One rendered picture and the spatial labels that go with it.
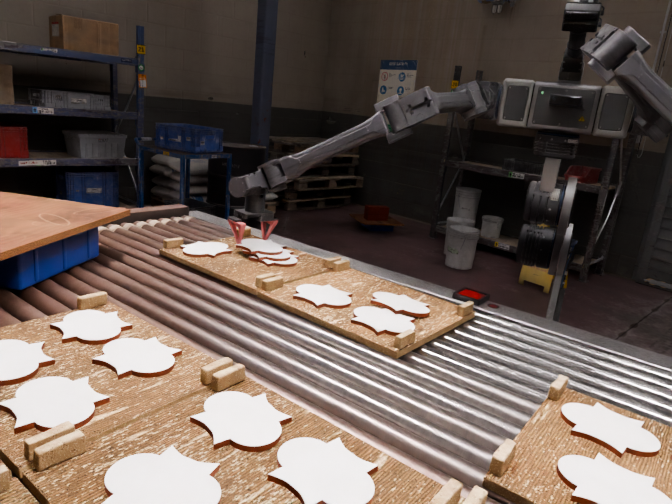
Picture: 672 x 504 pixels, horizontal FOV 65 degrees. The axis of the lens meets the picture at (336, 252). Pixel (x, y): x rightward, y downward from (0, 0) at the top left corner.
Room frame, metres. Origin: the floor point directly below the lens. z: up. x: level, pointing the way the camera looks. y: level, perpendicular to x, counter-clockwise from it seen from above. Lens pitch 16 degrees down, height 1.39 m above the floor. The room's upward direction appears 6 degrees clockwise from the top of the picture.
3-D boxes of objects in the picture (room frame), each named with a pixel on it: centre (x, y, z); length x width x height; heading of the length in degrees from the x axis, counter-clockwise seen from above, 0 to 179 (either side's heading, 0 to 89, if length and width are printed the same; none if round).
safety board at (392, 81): (7.27, -0.55, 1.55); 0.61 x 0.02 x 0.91; 47
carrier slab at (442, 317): (1.21, -0.09, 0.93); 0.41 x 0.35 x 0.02; 51
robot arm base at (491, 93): (1.82, -0.42, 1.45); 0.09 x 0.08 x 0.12; 67
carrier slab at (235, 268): (1.48, 0.24, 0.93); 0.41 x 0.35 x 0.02; 53
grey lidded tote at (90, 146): (5.26, 2.48, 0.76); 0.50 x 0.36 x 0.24; 143
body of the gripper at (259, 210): (1.54, 0.25, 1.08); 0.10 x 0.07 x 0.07; 136
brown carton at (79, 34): (5.21, 2.53, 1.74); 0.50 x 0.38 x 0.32; 137
